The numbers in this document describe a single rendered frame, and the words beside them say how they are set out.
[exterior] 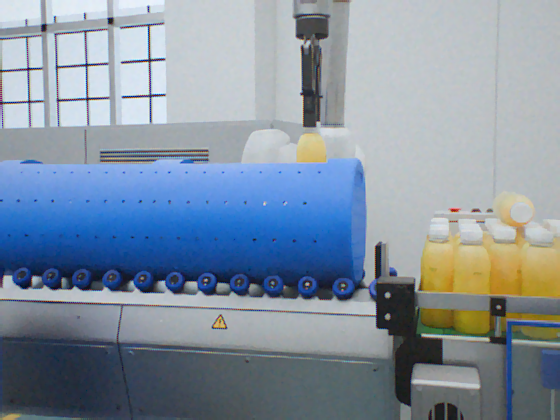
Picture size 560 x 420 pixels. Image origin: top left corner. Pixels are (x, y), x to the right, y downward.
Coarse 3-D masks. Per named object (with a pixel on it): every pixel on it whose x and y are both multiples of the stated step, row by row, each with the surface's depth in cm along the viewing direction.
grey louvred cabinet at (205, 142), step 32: (0, 128) 379; (32, 128) 369; (64, 128) 360; (96, 128) 351; (128, 128) 341; (160, 128) 333; (192, 128) 325; (224, 128) 318; (256, 128) 311; (288, 128) 325; (0, 160) 378; (64, 160) 359; (96, 160) 350; (128, 160) 342; (192, 160) 326; (224, 160) 319
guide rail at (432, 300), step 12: (420, 300) 126; (432, 300) 125; (444, 300) 125; (456, 300) 124; (468, 300) 124; (480, 300) 123; (516, 300) 122; (528, 300) 121; (540, 300) 121; (552, 300) 120; (516, 312) 122; (528, 312) 121; (540, 312) 121; (552, 312) 120
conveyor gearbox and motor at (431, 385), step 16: (416, 368) 119; (432, 368) 119; (448, 368) 119; (464, 368) 119; (416, 384) 112; (432, 384) 111; (448, 384) 111; (464, 384) 110; (480, 384) 111; (416, 400) 112; (432, 400) 111; (448, 400) 111; (464, 400) 110; (480, 400) 110; (416, 416) 112; (432, 416) 111; (448, 416) 111; (464, 416) 110; (480, 416) 110
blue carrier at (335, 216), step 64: (0, 192) 155; (64, 192) 152; (128, 192) 148; (192, 192) 144; (256, 192) 141; (320, 192) 138; (0, 256) 157; (64, 256) 153; (128, 256) 149; (192, 256) 145; (256, 256) 141; (320, 256) 138
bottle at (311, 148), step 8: (304, 136) 149; (312, 136) 148; (320, 136) 149; (304, 144) 148; (312, 144) 148; (320, 144) 148; (296, 152) 150; (304, 152) 148; (312, 152) 148; (320, 152) 148; (296, 160) 150; (304, 160) 148; (312, 160) 148; (320, 160) 148
